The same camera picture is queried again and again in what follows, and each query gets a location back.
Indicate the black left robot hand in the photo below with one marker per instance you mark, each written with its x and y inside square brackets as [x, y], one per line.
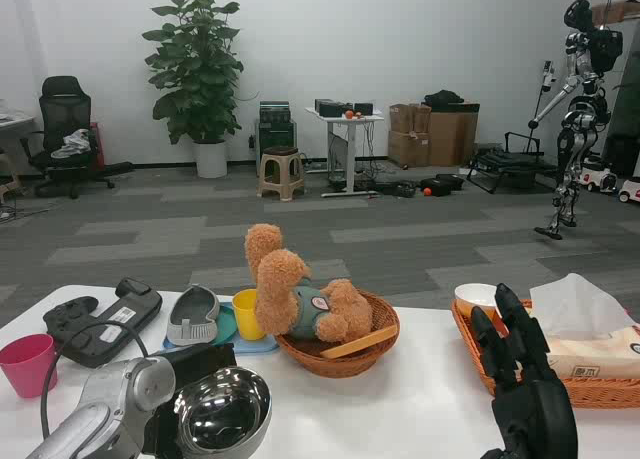
[205, 359]

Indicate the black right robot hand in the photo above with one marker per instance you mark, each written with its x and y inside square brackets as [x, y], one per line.
[535, 409]

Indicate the shiny metal bowl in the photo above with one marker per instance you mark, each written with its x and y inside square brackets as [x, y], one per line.
[225, 414]

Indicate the orange bowl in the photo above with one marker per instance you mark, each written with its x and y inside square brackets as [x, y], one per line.
[487, 313]

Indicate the white ceramic bowl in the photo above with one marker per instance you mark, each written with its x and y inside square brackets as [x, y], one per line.
[475, 294]

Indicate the teal round plate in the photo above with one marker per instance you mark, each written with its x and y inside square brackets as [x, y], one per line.
[226, 324]

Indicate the grey slip-on shoe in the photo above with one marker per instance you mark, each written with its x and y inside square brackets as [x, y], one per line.
[192, 314]

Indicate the light blue tray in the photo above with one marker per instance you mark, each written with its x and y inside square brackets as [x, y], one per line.
[250, 345]

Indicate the yellow plastic cup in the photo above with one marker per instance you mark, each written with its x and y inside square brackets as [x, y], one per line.
[247, 316]

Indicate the rectangular wicker tray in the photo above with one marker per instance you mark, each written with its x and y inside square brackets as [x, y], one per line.
[600, 391]

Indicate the black handheld device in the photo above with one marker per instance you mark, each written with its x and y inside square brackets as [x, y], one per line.
[125, 314]

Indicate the soft tissue pack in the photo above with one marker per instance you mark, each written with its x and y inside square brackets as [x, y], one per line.
[585, 329]

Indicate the brown teddy bear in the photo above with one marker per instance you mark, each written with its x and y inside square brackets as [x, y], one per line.
[285, 289]

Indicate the round wicker basket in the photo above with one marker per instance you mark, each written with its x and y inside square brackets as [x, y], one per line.
[345, 364]

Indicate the wooden stick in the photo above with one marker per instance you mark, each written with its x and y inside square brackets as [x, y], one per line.
[360, 343]

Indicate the pink plastic cup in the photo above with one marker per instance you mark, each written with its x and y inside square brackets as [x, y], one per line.
[27, 364]

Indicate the beige plastic stool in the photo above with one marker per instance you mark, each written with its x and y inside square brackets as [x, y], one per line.
[281, 174]

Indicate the white plant pot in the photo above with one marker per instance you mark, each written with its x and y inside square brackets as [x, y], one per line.
[211, 159]

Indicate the white toy car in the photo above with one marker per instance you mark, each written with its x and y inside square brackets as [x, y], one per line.
[600, 176]
[631, 190]

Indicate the black green equipment cabinet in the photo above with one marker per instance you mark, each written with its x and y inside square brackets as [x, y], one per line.
[275, 129]

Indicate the red panel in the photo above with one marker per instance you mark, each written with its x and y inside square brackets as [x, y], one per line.
[97, 144]

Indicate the black floor cases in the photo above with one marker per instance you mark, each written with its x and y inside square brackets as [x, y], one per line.
[442, 185]

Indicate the black folding bed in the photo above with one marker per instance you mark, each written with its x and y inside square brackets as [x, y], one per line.
[510, 166]

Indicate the grey white cloth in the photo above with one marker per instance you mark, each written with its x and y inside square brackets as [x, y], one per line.
[72, 144]

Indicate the small white standing desk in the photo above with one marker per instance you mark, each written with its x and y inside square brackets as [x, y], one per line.
[347, 149]

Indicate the large black equipment box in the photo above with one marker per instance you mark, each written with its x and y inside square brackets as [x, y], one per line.
[330, 108]

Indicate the large brown cardboard box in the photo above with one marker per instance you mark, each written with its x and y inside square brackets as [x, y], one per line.
[452, 136]

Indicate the black office chair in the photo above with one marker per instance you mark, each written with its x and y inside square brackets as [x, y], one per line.
[62, 106]

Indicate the silver black humanoid robot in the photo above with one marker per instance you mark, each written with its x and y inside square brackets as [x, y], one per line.
[582, 119]

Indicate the large green potted plant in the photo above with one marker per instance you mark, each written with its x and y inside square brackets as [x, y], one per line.
[195, 64]

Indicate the small black equipment box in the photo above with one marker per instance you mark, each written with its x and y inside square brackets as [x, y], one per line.
[363, 109]

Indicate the stacked brown cardboard boxes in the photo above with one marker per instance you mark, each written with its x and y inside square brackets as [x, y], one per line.
[409, 134]

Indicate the white office desk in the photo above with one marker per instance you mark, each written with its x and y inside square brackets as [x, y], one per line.
[15, 123]

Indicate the black bag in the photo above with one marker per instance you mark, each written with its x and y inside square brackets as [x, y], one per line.
[442, 98]

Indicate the white stick device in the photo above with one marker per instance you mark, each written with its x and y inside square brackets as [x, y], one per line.
[548, 76]

